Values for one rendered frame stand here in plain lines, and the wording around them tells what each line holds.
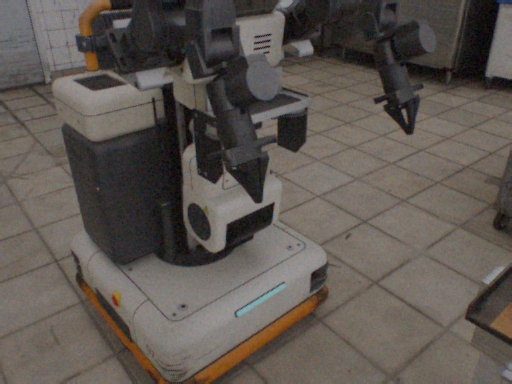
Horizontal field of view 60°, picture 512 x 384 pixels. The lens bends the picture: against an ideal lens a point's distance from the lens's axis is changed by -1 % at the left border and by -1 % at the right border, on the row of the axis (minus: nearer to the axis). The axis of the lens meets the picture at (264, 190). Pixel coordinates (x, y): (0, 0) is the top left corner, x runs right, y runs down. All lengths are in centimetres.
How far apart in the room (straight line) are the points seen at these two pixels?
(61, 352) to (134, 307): 40
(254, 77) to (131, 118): 63
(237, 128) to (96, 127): 56
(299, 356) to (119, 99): 93
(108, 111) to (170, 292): 52
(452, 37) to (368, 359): 318
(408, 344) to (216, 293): 66
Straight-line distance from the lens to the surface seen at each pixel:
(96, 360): 157
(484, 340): 43
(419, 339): 162
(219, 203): 110
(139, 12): 81
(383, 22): 101
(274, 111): 98
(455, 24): 420
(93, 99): 118
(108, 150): 122
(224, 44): 72
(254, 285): 131
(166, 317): 124
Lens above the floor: 114
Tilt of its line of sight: 29 degrees down
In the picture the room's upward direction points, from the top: straight up
